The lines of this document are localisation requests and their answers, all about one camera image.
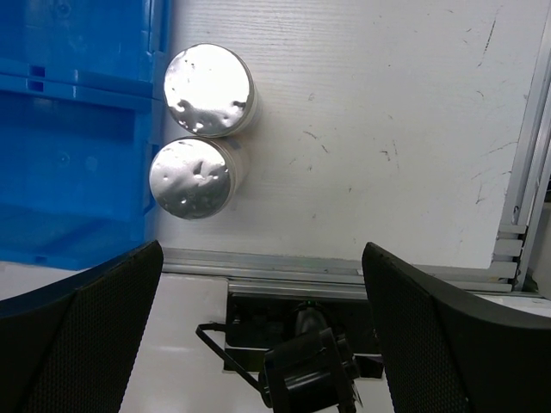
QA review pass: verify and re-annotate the aluminium table frame rail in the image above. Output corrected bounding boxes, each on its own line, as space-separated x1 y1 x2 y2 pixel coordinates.
158 1 550 285

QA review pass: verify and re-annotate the blue bin near compartment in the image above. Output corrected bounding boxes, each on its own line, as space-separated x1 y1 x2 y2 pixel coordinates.
1 75 164 270

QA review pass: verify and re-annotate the blue bin middle compartment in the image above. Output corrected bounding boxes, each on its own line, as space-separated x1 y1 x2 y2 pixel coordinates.
1 0 172 99

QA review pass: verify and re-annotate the blue bin compartment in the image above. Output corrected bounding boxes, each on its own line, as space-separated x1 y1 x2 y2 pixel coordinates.
1 0 172 99
1 75 164 270

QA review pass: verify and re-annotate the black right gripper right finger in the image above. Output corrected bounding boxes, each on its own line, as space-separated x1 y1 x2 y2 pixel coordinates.
362 243 550 412

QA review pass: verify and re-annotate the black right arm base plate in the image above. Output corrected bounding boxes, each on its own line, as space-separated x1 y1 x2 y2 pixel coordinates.
195 279 387 379

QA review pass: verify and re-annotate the blue label shaker silver lid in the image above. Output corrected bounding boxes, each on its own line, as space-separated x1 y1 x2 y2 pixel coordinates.
164 43 261 139

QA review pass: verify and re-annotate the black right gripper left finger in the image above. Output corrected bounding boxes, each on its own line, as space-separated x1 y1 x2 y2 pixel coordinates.
1 241 164 412

